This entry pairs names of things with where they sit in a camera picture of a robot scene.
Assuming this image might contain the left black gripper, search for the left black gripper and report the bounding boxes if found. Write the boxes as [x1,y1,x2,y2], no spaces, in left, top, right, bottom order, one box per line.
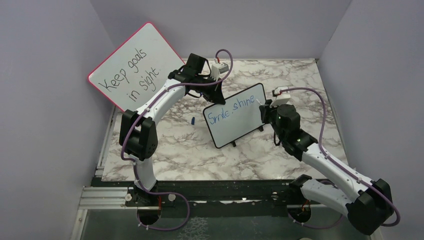
[195,74,226,105]

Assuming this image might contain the black framed whiteboard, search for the black framed whiteboard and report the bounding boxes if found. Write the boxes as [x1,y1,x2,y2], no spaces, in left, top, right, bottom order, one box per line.
[202,83,266,149]

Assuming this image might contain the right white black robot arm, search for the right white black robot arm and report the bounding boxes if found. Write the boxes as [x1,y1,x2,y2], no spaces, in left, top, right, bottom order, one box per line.
[259,99,395,236]

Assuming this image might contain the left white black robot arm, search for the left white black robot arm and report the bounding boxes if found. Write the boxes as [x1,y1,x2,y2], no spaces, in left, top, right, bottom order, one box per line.
[119,53,234,206]

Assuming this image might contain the pink framed whiteboard with writing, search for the pink framed whiteboard with writing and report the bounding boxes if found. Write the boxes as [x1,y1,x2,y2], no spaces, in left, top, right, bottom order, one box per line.
[87,22,185,111]

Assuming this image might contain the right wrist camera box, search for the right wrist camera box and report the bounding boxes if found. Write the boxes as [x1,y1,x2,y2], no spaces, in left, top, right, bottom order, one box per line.
[270,86,291,108]

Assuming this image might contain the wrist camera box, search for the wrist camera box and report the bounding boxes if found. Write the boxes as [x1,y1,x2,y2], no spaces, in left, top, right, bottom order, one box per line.
[270,86,291,108]
[210,62,229,81]

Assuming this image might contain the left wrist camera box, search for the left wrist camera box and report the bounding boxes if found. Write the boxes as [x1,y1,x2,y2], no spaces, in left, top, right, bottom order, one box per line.
[210,62,229,81]

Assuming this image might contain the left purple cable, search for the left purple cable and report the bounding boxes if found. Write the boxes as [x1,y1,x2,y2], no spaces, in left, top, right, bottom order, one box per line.
[119,49,233,232]

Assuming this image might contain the purple cable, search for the purple cable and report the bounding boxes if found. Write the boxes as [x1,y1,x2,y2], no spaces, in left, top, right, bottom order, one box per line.
[276,87,402,230]
[119,49,233,232]

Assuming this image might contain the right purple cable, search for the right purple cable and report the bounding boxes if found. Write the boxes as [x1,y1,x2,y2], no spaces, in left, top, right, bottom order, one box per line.
[276,87,402,230]

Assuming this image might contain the black aluminium mounting rail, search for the black aluminium mounting rail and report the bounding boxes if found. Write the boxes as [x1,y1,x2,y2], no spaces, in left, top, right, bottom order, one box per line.
[77,178,374,218]

